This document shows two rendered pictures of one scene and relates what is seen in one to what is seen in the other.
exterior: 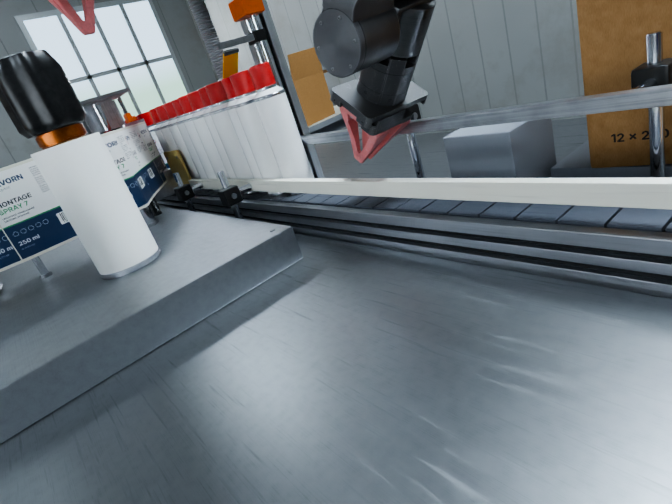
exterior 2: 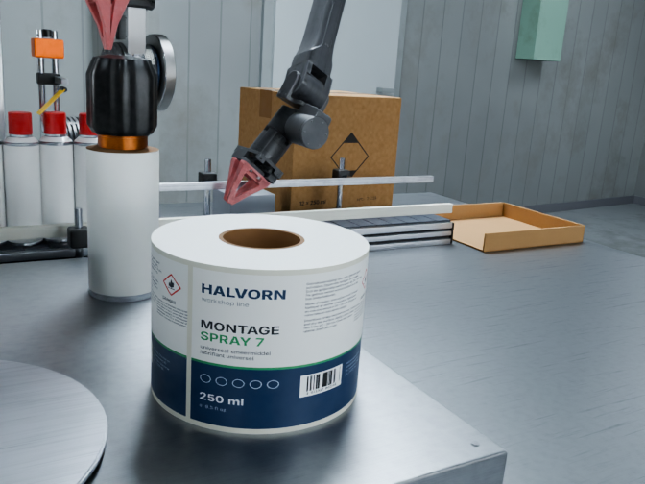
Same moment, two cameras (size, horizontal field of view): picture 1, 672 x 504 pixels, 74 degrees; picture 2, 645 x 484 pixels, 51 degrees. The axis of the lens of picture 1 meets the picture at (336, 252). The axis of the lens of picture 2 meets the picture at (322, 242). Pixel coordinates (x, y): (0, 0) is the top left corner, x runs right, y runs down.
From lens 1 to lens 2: 119 cm
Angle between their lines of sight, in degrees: 83
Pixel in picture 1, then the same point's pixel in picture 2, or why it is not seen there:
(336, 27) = (319, 126)
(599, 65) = (298, 166)
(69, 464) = (381, 338)
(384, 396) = (402, 281)
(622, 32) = (308, 154)
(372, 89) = (274, 157)
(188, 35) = not seen: outside the picture
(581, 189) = (371, 210)
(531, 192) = (354, 213)
